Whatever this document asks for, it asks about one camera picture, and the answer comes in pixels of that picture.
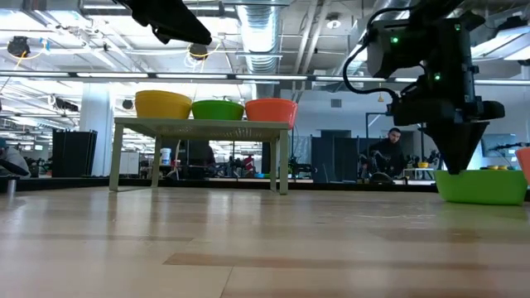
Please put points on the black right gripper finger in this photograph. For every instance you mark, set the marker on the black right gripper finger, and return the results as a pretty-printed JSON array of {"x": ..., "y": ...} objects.
[{"x": 455, "y": 145}]

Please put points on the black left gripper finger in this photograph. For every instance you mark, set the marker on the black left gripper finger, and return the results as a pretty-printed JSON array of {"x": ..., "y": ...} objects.
[{"x": 174, "y": 20}]

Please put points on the green plastic mini bowl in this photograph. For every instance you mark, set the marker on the green plastic mini bowl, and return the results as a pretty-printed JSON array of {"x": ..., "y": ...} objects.
[
  {"x": 217, "y": 110},
  {"x": 480, "y": 188}
]

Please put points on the orange plastic mini bowl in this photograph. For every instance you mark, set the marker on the orange plastic mini bowl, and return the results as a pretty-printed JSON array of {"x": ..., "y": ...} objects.
[
  {"x": 271, "y": 111},
  {"x": 525, "y": 163}
]

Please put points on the long ceiling light strip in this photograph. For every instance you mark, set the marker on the long ceiling light strip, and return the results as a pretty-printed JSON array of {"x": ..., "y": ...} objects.
[
  {"x": 505, "y": 81},
  {"x": 41, "y": 75}
]

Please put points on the person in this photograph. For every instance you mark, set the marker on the person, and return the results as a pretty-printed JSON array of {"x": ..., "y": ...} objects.
[
  {"x": 248, "y": 163},
  {"x": 14, "y": 161},
  {"x": 387, "y": 155}
]

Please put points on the yellow hanging pendant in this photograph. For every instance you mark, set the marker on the yellow hanging pendant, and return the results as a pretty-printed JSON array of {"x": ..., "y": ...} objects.
[{"x": 380, "y": 98}]

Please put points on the white ceiling light panel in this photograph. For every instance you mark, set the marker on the white ceiling light panel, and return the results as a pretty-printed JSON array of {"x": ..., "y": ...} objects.
[{"x": 505, "y": 45}]

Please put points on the pale green metal shelf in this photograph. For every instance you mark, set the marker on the pale green metal shelf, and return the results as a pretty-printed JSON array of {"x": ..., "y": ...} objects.
[{"x": 198, "y": 128}]

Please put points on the black room divider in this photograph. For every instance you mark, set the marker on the black room divider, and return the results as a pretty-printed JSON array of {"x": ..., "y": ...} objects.
[{"x": 337, "y": 157}]

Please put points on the white room pillar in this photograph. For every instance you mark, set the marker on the white room pillar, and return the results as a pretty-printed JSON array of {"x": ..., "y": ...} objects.
[{"x": 96, "y": 124}]

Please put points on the white plastic bucket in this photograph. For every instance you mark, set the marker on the white plastic bucket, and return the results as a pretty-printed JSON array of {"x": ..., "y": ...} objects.
[{"x": 165, "y": 157}]

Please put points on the black room partition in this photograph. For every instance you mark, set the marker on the black room partition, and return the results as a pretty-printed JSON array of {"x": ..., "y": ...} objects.
[{"x": 74, "y": 153}]

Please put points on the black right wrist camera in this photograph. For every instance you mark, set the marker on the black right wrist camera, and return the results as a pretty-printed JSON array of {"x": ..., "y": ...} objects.
[{"x": 397, "y": 49}]

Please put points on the silver ventilation duct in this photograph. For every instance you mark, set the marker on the silver ventilation duct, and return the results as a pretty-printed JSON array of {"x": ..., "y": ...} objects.
[{"x": 258, "y": 25}]

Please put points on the grey wall vent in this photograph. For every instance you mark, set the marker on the grey wall vent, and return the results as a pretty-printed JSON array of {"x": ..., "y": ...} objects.
[{"x": 336, "y": 103}]

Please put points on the black table edge rail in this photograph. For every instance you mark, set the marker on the black table edge rail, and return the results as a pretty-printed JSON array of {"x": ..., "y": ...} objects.
[{"x": 62, "y": 183}]

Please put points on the silver metal post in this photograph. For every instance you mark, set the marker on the silver metal post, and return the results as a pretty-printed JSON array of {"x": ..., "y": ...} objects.
[{"x": 11, "y": 187}]

